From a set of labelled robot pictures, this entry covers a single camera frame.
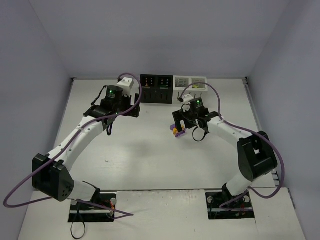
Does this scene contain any purple cable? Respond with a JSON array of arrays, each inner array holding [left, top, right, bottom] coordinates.
[[181, 82, 287, 210], [2, 72, 143, 221]]

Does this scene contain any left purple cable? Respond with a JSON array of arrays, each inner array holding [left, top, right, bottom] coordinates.
[[2, 72, 143, 221]]

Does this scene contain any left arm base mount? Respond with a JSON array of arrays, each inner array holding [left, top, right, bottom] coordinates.
[[67, 189, 118, 223]]

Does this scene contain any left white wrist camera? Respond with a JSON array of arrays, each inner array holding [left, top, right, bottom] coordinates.
[[116, 77, 134, 97]]

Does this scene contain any purple curved lego top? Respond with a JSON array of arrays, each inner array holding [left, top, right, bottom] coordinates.
[[169, 124, 176, 131]]

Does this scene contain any white slotted double container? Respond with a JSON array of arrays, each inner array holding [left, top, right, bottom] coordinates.
[[172, 75, 208, 105]]

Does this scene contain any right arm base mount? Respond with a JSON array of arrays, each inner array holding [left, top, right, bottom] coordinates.
[[205, 185, 255, 220]]

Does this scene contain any pink patterned lego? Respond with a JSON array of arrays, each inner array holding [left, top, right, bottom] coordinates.
[[174, 128, 186, 138]]

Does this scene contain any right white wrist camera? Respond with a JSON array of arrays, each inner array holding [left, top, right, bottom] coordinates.
[[177, 94, 194, 104]]

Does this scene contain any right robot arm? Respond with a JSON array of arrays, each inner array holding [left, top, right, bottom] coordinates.
[[172, 95, 278, 201]]

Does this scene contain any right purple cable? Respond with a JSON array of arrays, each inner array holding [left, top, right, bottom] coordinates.
[[181, 82, 287, 210]]

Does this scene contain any black slotted double container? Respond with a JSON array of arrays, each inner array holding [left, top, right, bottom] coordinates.
[[140, 74, 174, 104]]

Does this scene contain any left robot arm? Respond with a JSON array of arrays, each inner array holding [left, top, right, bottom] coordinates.
[[32, 82, 140, 203]]

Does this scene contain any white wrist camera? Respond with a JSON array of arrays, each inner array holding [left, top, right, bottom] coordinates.
[[177, 94, 194, 104], [116, 77, 134, 97]]

